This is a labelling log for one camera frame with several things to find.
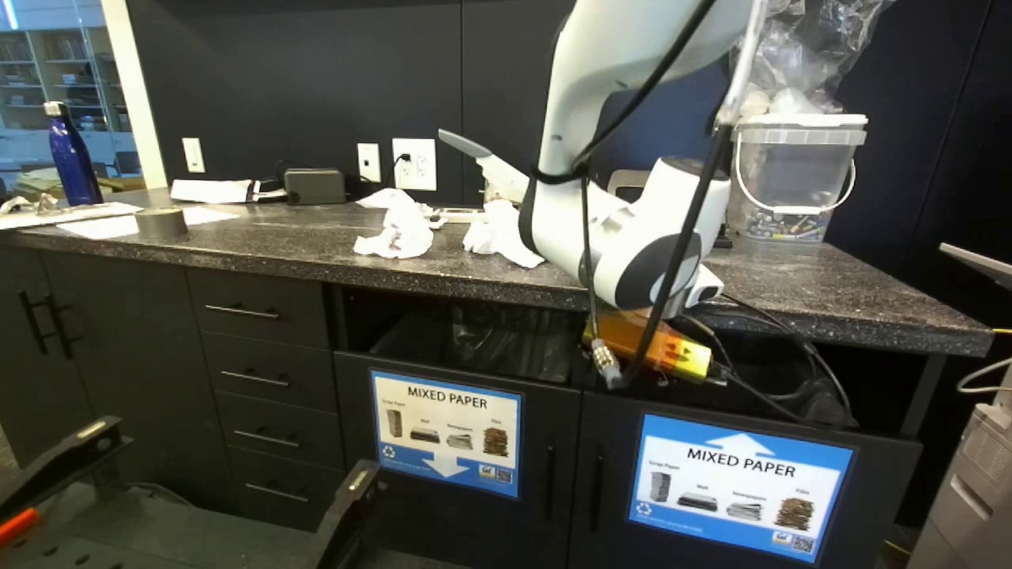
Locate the black bin liner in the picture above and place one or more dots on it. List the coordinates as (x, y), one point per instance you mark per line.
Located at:
(475, 344)
(785, 407)

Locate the black recycling bin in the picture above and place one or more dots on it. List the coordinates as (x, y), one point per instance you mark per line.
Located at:
(475, 527)

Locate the white outlet plate with plug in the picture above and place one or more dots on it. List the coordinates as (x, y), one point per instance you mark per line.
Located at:
(417, 162)

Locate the mixed paper sign down arrow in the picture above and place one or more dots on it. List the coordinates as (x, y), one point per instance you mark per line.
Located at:
(448, 430)

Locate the black box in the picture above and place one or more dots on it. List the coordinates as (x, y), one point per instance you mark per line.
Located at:
(315, 185)

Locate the small black white device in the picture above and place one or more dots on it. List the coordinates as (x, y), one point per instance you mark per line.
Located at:
(270, 191)

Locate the black drawer front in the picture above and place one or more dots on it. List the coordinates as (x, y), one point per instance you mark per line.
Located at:
(231, 290)
(255, 416)
(263, 473)
(243, 359)

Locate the mixed paper sign up arrow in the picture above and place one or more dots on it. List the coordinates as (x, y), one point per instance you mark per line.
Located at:
(737, 485)

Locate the folded white paper stack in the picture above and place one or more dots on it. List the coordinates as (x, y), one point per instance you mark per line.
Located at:
(212, 191)

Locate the clear plastic bucket with lid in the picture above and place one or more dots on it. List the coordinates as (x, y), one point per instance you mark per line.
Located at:
(796, 175)

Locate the black cabinet door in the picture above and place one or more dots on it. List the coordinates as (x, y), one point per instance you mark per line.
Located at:
(136, 369)
(17, 401)

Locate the clear plastic bag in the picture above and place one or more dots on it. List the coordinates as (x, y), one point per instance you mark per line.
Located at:
(824, 44)

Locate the blue bottle with white cap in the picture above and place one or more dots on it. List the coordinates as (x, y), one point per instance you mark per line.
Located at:
(74, 161)

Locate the black clamp with orange grip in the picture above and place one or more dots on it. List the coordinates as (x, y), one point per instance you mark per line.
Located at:
(65, 463)

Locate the grey white office printer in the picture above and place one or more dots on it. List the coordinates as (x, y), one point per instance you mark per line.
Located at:
(968, 495)

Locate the orange wrist camera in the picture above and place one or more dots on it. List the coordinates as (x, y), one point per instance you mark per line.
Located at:
(665, 350)

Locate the white wall plate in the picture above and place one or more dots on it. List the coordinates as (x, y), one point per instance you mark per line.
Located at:
(369, 162)

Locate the white light switch plate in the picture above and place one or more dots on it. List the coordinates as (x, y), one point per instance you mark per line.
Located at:
(193, 152)

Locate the white window frame post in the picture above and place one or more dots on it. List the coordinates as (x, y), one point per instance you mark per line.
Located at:
(136, 97)

